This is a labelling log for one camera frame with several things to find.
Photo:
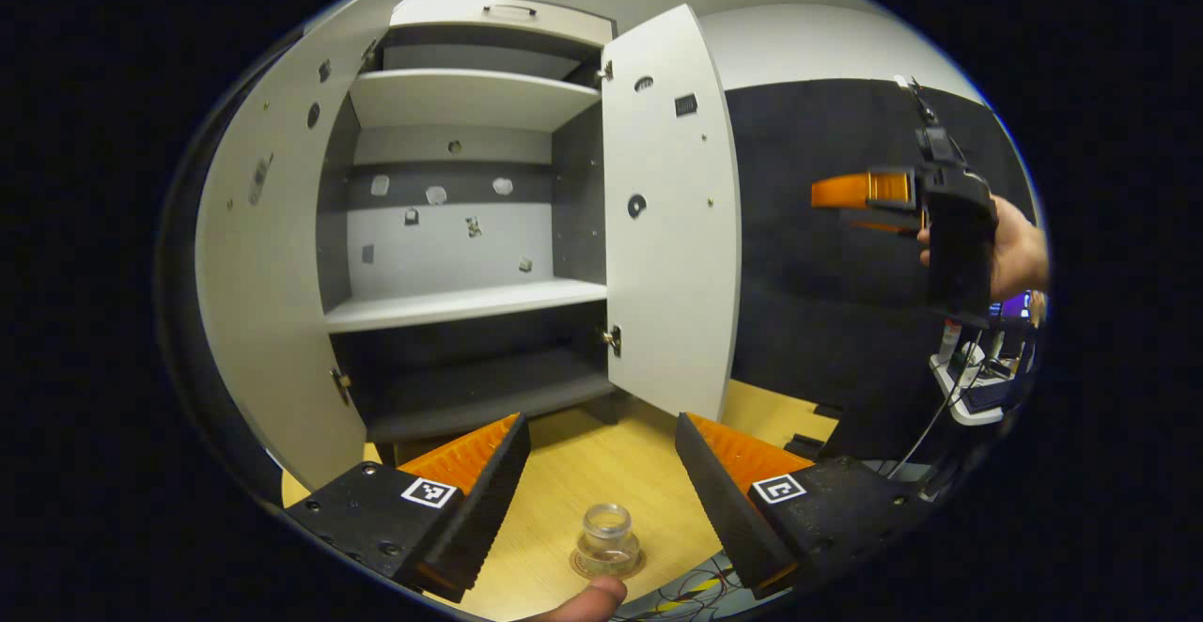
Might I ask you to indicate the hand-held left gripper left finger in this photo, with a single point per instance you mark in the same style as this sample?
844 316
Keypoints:
489 500

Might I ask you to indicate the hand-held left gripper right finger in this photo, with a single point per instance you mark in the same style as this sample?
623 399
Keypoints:
719 500

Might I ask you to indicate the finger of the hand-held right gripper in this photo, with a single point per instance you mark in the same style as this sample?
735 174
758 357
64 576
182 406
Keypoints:
888 225
855 190

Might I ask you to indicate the round cork coaster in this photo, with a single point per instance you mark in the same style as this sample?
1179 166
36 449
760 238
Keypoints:
576 565

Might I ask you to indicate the clear glass bottle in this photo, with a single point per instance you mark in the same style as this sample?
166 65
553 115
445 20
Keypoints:
608 542

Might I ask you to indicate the white cabinet door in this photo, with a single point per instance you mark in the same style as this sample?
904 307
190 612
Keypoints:
672 274
273 256

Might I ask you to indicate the white cabinet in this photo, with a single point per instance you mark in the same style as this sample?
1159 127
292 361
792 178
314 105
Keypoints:
451 256

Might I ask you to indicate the white cabinet shelf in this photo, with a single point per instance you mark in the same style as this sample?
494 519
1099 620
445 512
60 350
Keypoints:
470 303
470 96

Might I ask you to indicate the white cabinet drawer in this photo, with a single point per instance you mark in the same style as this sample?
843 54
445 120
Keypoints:
442 17

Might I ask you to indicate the white side table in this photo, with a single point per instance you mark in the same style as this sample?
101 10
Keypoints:
977 392

